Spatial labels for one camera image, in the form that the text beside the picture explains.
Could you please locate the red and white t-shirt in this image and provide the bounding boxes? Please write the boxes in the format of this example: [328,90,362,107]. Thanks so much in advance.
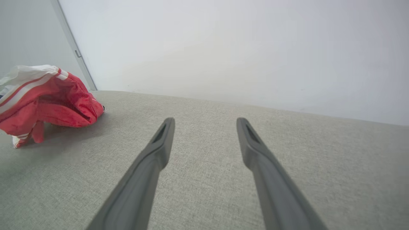
[0,65,105,149]

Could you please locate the grey metal wall strip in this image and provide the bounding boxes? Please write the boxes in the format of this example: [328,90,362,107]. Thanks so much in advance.
[51,0,97,91]

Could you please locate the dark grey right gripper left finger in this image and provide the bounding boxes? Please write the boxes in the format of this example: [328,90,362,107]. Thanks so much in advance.
[86,117,175,230]

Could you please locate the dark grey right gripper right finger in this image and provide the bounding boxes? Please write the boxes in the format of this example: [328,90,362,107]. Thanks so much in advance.
[236,117,328,230]

